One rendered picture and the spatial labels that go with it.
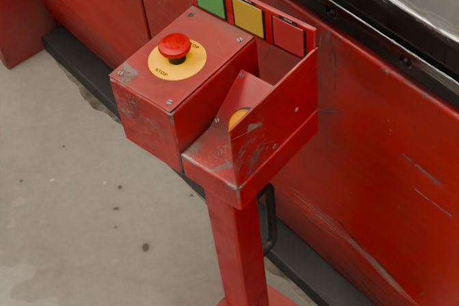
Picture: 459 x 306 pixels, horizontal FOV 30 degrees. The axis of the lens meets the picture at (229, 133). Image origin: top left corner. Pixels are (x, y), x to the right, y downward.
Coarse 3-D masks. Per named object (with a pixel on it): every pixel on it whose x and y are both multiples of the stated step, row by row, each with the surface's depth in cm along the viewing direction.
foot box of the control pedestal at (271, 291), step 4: (268, 288) 158; (272, 288) 158; (268, 292) 157; (272, 292) 157; (276, 292) 157; (224, 296) 158; (268, 296) 157; (272, 296) 157; (276, 296) 157; (280, 296) 157; (284, 296) 157; (224, 300) 157; (268, 300) 156; (272, 300) 156; (276, 300) 156; (280, 300) 156; (284, 300) 156; (288, 300) 156; (220, 304) 157; (224, 304) 157; (272, 304) 156; (276, 304) 156; (280, 304) 156; (284, 304) 156; (288, 304) 156; (292, 304) 155; (296, 304) 155
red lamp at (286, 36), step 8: (280, 24) 100; (288, 24) 99; (280, 32) 101; (288, 32) 100; (296, 32) 99; (280, 40) 102; (288, 40) 101; (296, 40) 100; (288, 48) 102; (296, 48) 101; (304, 56) 101
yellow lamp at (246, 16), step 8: (232, 0) 104; (240, 0) 103; (240, 8) 103; (248, 8) 102; (256, 8) 101; (240, 16) 105; (248, 16) 104; (256, 16) 102; (240, 24) 106; (248, 24) 105; (256, 24) 103; (256, 32) 105
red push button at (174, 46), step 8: (160, 40) 103; (168, 40) 103; (176, 40) 102; (184, 40) 102; (160, 48) 102; (168, 48) 102; (176, 48) 102; (184, 48) 102; (168, 56) 102; (176, 56) 102; (184, 56) 104; (176, 64) 104
